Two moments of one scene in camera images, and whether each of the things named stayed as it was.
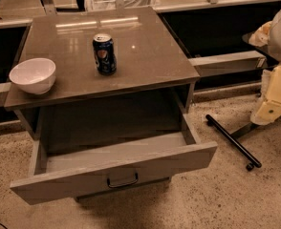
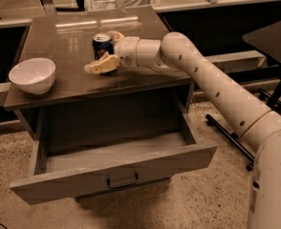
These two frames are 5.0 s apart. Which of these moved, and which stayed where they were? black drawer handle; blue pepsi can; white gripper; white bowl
Moved: white gripper
Stayed: black drawer handle; blue pepsi can; white bowl
